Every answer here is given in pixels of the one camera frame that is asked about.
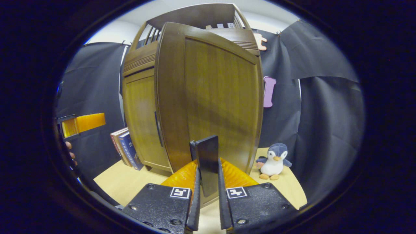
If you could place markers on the wooden double-door shoe cabinet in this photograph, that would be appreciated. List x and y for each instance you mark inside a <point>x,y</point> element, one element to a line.
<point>195,14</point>

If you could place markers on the wooden cabinet drawer black knob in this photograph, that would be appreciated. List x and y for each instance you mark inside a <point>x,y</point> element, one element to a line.
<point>139,53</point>

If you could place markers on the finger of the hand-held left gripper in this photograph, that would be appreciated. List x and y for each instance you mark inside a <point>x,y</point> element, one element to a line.
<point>89,122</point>

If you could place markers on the penguin plush toy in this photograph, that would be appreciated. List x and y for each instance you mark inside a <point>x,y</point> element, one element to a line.
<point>274,161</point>

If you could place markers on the wooden shoe cabinet door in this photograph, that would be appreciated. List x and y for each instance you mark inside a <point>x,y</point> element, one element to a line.
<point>221,97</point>
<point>139,123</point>

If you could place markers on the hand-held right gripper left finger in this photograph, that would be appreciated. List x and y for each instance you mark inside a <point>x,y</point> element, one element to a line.
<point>195,211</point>

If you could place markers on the black backdrop cloth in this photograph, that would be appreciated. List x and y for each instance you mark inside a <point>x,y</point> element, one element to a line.
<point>325,113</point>

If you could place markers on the tan cover book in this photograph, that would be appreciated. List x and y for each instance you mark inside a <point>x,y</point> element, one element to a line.
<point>119,148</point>

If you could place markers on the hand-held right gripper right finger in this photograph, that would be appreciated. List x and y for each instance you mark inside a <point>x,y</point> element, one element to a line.
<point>223,208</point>

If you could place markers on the blue cover book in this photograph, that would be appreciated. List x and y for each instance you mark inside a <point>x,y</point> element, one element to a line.
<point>130,151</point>

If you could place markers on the red-brown cover book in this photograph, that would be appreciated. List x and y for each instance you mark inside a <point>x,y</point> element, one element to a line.
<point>113,143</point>

